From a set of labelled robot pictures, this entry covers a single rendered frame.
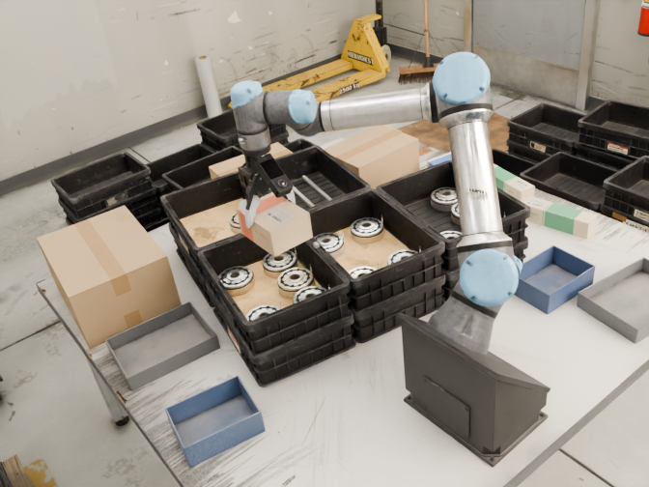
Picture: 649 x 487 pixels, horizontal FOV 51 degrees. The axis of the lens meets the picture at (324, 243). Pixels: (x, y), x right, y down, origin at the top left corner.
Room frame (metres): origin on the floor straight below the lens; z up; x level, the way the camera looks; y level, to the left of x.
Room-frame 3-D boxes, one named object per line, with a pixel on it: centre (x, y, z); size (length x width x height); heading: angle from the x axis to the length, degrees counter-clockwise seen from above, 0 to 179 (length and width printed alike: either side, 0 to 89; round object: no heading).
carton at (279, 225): (1.49, 0.12, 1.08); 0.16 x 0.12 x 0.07; 33
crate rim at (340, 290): (1.52, 0.16, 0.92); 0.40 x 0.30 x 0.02; 23
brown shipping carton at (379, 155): (2.33, -0.22, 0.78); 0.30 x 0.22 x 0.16; 124
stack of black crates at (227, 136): (3.40, 0.35, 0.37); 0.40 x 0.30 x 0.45; 123
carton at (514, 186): (2.12, -0.68, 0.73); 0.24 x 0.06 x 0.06; 23
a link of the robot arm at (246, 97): (1.51, 0.13, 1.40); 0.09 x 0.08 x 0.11; 74
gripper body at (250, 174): (1.51, 0.14, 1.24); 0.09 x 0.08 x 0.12; 33
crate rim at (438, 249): (1.63, -0.12, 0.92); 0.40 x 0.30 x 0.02; 23
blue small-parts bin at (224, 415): (1.17, 0.33, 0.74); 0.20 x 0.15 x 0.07; 114
